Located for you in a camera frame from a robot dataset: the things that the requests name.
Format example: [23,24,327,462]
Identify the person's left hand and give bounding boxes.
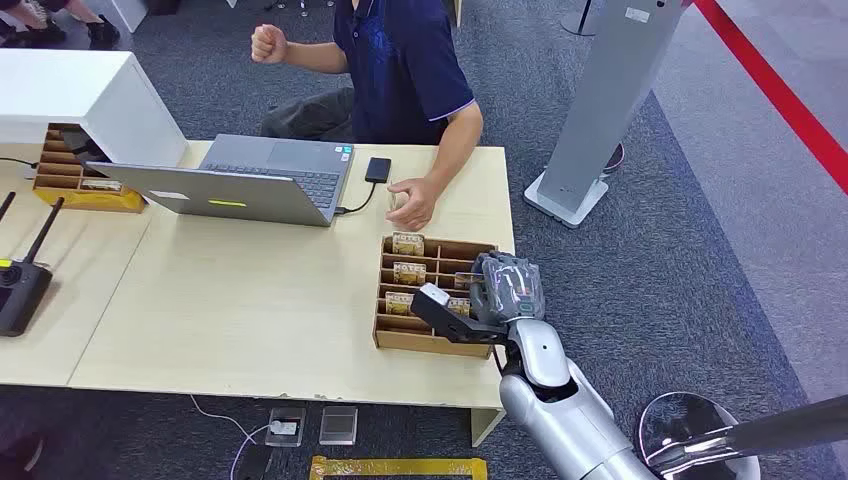
[386,176,441,233]

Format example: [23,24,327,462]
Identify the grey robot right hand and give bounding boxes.
[470,250,547,327]

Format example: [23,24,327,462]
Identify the person's right hand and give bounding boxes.
[250,23,289,66]

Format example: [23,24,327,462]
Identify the wooden card organizer box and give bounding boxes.
[372,233,499,360]

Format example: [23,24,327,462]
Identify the person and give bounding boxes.
[250,0,485,233]

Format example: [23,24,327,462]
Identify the black external drive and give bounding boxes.
[364,156,393,185]

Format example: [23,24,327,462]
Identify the wooden table leg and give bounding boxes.
[469,407,507,449]

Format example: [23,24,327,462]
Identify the grey laptop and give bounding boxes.
[86,133,356,229]

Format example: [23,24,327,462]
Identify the dark round floor disc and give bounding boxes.
[601,141,626,176]

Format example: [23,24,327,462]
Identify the white cabinet box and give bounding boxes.
[0,48,189,169]

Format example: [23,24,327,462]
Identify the bystander's feet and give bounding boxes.
[0,0,122,52]

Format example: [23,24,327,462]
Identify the metal floor socket cover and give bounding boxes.
[318,405,360,447]

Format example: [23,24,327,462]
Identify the grey kiosk stand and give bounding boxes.
[523,0,685,230]

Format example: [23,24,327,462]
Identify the round stanchion base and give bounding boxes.
[559,0,600,37]

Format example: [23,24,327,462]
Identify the wooden organizer with yellow base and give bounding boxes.
[32,123,148,215]

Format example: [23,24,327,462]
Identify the floor socket with plug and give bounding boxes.
[264,406,307,449]

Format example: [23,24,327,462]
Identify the red barrier belt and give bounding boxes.
[692,0,848,195]

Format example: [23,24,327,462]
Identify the black remote with antennas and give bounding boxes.
[0,191,66,338]

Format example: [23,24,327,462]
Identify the black drive cable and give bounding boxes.
[334,181,378,217]

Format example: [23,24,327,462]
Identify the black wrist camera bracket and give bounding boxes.
[409,283,513,346]

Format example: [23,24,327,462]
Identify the yellow tape frame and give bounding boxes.
[308,455,489,480]

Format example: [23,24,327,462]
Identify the white floor cable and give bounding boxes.
[190,394,274,480]

